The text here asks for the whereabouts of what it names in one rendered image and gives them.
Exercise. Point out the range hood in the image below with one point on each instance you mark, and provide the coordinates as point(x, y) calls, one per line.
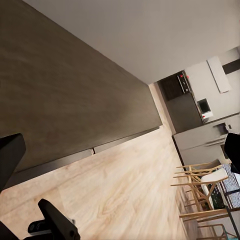
point(220, 72)

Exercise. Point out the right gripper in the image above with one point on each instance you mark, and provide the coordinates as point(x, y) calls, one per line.
point(61, 227)

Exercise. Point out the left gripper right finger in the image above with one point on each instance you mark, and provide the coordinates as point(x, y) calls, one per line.
point(232, 149)

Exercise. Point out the fixed window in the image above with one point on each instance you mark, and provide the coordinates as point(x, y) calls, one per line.
point(230, 188)

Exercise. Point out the microwave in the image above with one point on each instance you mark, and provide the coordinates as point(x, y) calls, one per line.
point(205, 110)

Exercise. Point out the oven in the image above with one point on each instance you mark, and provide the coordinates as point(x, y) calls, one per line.
point(176, 86)

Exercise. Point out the breakfast table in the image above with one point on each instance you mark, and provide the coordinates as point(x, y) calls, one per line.
point(214, 214)

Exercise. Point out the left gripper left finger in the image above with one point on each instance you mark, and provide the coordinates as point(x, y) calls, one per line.
point(12, 150)

